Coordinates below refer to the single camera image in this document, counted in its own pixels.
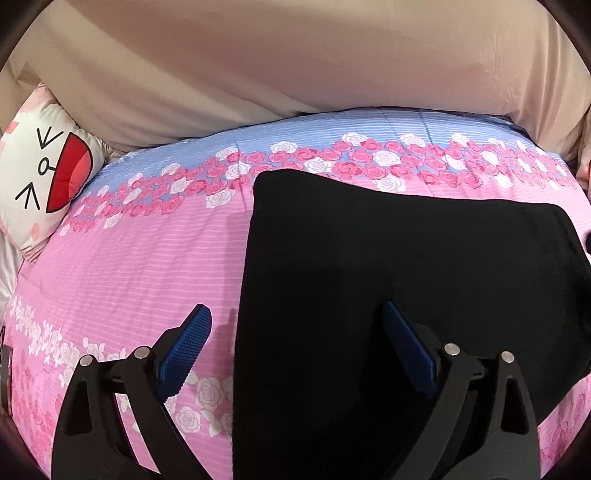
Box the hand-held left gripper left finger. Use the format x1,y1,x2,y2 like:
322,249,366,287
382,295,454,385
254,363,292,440
51,304,213,480

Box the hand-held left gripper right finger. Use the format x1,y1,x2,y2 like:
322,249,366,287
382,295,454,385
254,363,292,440
381,300,540,480

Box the black pants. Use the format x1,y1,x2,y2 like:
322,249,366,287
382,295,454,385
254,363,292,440
232,168,591,480

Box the pink floral blanket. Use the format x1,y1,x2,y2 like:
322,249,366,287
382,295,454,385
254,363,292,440
0,107,591,480

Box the dark rectangular object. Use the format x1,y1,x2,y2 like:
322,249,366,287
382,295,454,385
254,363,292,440
0,325,14,411

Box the pale pink satin sheet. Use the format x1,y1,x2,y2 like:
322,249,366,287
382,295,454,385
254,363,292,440
0,237,25,319

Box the cartoon cat face pillow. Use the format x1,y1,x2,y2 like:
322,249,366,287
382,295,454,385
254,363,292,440
0,83,108,252

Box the beige cloth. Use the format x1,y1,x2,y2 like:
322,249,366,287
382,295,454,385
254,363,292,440
0,0,591,160

